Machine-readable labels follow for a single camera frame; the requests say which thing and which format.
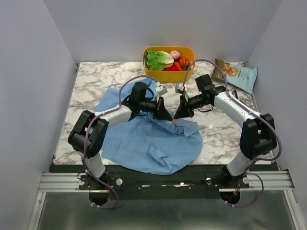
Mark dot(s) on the orange carrots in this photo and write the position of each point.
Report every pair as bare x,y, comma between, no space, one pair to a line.
184,63

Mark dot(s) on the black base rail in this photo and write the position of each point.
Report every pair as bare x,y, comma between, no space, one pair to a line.
191,182

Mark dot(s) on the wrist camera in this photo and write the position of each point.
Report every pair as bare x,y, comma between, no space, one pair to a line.
160,91
180,88

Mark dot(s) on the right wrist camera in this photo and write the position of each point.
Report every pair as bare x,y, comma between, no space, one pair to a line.
180,88

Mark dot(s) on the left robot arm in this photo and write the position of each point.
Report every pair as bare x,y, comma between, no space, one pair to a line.
88,134

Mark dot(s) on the blue shirt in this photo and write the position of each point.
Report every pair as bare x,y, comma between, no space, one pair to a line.
152,146

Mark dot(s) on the blue chip bag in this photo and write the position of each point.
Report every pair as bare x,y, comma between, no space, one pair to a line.
237,75

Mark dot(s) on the green lettuce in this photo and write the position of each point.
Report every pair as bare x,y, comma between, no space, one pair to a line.
158,60

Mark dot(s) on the red pepper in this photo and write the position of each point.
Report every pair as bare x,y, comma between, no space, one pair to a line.
175,67

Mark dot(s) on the red onion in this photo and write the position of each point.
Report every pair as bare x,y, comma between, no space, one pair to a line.
175,55

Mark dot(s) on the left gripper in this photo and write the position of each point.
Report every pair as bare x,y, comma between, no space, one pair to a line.
160,112

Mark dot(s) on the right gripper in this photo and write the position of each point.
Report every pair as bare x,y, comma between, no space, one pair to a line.
185,105

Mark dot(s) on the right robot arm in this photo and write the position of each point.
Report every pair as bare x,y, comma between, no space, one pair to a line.
257,130

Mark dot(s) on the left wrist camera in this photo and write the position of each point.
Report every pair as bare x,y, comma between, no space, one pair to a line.
160,91

